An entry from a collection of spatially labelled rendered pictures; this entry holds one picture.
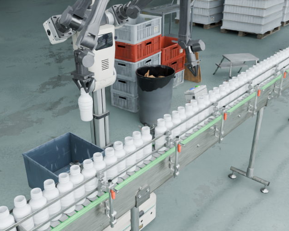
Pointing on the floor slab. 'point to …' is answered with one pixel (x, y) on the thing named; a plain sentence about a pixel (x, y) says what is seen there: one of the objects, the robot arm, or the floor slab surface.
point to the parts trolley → (169, 16)
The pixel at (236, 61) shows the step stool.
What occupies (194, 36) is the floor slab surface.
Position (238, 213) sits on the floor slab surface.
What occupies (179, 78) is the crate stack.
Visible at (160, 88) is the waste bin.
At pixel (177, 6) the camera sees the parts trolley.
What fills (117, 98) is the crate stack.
